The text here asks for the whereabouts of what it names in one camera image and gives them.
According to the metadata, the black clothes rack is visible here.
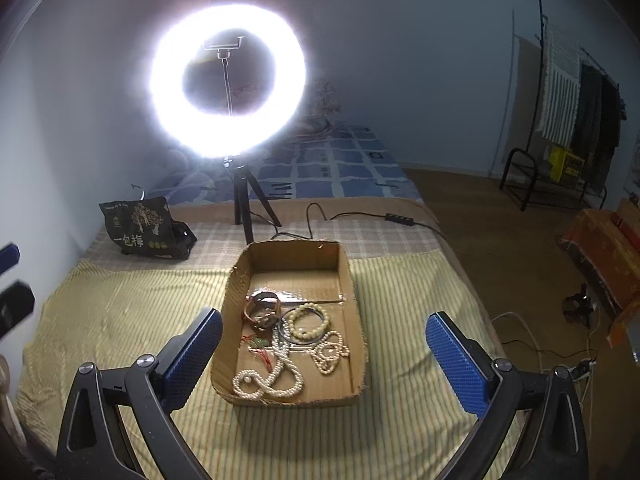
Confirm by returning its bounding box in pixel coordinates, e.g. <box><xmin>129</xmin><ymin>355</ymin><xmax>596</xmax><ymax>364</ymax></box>
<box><xmin>500</xmin><ymin>0</ymin><xmax>628</xmax><ymax>211</ymax></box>

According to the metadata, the yellow striped cloth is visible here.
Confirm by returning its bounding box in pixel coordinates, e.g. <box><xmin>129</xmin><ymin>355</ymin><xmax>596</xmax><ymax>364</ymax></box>
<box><xmin>15</xmin><ymin>250</ymin><xmax>501</xmax><ymax>480</ymax></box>

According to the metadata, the white cable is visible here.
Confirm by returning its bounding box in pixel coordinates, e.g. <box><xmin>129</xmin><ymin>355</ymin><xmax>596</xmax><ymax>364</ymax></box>
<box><xmin>492</xmin><ymin>310</ymin><xmax>596</xmax><ymax>376</ymax></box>

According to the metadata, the blue patterned bedsheet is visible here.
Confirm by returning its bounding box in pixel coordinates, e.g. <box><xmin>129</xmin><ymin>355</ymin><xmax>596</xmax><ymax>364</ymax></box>
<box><xmin>160</xmin><ymin>125</ymin><xmax>426</xmax><ymax>206</ymax></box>

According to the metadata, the blue bangle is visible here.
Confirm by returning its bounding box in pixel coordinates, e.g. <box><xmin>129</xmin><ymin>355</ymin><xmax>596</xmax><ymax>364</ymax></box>
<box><xmin>272</xmin><ymin>307</ymin><xmax>333</xmax><ymax>346</ymax></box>

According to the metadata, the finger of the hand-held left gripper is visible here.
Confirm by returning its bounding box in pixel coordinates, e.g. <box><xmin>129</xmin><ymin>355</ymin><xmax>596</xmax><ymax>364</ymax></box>
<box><xmin>0</xmin><ymin>242</ymin><xmax>21</xmax><ymax>277</ymax></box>
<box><xmin>0</xmin><ymin>281</ymin><xmax>36</xmax><ymax>341</ymax></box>

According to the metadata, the phone holder clamp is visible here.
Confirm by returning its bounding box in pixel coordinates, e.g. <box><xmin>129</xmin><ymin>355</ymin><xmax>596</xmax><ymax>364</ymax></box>
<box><xmin>202</xmin><ymin>35</ymin><xmax>247</xmax><ymax>116</ymax></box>

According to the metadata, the yellow bead bracelet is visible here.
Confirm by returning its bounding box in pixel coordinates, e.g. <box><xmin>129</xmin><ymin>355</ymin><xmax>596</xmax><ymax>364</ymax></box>
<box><xmin>286</xmin><ymin>304</ymin><xmax>332</xmax><ymax>340</ymax></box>

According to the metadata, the yellow bag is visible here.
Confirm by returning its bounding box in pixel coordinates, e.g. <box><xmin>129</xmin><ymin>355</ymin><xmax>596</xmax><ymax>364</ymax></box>
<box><xmin>547</xmin><ymin>145</ymin><xmax>586</xmax><ymax>183</ymax></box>

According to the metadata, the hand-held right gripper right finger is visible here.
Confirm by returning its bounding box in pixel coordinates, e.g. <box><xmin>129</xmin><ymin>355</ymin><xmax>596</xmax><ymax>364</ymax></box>
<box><xmin>425</xmin><ymin>311</ymin><xmax>588</xmax><ymax>480</ymax></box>

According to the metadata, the white pearl necklace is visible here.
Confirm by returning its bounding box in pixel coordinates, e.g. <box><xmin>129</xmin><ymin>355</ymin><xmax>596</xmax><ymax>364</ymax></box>
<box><xmin>232</xmin><ymin>330</ymin><xmax>305</xmax><ymax>402</ymax></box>

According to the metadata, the black snack bag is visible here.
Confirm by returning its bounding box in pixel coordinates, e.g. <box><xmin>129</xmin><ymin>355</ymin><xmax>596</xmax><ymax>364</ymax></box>
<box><xmin>98</xmin><ymin>196</ymin><xmax>197</xmax><ymax>261</ymax></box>

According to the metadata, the white ring light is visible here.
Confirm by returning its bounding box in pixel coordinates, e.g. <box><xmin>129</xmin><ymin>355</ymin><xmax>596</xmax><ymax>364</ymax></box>
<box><xmin>149</xmin><ymin>4</ymin><xmax>307</xmax><ymax>158</ymax></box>

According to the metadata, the black object on floor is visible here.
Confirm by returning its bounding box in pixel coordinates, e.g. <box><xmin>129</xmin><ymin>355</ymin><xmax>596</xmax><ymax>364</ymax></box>
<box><xmin>562</xmin><ymin>284</ymin><xmax>598</xmax><ymax>326</ymax></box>

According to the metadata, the black power cable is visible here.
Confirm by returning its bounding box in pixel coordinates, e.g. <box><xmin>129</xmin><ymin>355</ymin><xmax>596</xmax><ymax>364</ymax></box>
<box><xmin>272</xmin><ymin>202</ymin><xmax>446</xmax><ymax>241</ymax></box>

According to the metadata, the dark hanging garment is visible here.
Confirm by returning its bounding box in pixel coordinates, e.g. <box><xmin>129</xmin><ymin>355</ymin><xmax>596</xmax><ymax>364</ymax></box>
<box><xmin>572</xmin><ymin>62</ymin><xmax>626</xmax><ymax>186</ymax></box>

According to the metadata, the orange cardboard box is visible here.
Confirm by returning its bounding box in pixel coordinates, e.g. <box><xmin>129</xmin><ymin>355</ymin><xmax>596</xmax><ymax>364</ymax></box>
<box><xmin>557</xmin><ymin>197</ymin><xmax>640</xmax><ymax>351</ymax></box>

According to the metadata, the green pendant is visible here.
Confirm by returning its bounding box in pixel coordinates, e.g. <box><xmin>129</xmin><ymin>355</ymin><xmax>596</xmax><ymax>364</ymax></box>
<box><xmin>241</xmin><ymin>332</ymin><xmax>276</xmax><ymax>368</ymax></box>

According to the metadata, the small pearl bracelet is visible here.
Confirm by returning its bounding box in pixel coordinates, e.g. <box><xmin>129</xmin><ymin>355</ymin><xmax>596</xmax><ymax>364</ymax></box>
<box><xmin>309</xmin><ymin>331</ymin><xmax>351</xmax><ymax>376</ymax></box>

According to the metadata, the white fringed towel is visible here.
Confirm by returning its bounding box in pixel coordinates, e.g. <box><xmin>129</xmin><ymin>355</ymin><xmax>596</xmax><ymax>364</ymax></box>
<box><xmin>535</xmin><ymin>22</ymin><xmax>583</xmax><ymax>146</ymax></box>

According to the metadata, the beige checked mat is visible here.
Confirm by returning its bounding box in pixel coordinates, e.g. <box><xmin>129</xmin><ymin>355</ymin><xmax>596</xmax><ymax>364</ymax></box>
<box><xmin>82</xmin><ymin>220</ymin><xmax>443</xmax><ymax>268</ymax></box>

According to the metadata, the brown leather bracelet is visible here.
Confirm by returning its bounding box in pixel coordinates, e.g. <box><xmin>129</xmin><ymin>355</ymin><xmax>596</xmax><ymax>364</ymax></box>
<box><xmin>243</xmin><ymin>292</ymin><xmax>283</xmax><ymax>331</ymax></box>

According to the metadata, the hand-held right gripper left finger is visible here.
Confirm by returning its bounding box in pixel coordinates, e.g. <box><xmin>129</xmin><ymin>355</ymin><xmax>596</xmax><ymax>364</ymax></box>
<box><xmin>56</xmin><ymin>307</ymin><xmax>224</xmax><ymax>480</ymax></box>

